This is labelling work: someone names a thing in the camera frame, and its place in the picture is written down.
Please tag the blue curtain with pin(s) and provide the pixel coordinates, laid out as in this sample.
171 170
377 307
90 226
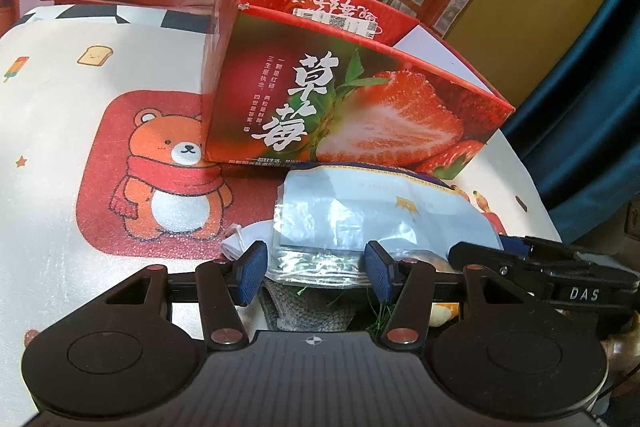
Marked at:
590 82

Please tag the light blue plastic pouch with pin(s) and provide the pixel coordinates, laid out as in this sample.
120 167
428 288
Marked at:
400 192

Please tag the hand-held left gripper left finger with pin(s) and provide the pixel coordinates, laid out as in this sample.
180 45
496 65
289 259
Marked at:
251 271

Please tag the white sock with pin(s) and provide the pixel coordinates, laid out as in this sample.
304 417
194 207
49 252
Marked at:
236 247

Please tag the red strawberry print cardboard box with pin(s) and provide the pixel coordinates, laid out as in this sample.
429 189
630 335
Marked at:
350 107

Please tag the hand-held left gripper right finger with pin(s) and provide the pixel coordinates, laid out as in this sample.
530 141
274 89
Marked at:
378 272

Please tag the grey woven pot with plant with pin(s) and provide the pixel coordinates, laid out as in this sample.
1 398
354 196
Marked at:
310 309

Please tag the person's right hand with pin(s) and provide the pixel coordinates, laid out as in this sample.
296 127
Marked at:
622 342

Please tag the clear plastic zip bag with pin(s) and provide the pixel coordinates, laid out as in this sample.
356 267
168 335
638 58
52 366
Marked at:
320 264

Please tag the bear print blanket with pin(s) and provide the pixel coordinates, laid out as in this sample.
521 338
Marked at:
75 107

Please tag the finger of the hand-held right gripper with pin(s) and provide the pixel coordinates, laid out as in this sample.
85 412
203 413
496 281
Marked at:
480 257
517 245

